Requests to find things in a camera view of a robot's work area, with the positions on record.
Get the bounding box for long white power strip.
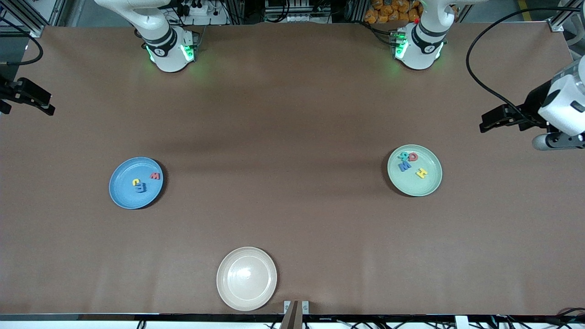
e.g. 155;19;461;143
264;0;333;23

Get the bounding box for beige plate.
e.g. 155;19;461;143
216;247;278;312

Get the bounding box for aluminium frame profile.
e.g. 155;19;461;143
0;0;46;38
551;0;585;32

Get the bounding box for orange snack bags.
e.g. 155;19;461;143
364;0;423;24

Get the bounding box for blue plate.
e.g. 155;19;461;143
109;157;164;210

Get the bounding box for pale green plate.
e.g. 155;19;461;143
387;144;443;197

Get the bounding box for metal bracket with brown strip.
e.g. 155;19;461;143
280;300;310;329

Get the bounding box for white power strip with plugs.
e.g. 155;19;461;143
181;0;229;26

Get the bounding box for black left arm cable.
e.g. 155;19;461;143
465;5;581;126

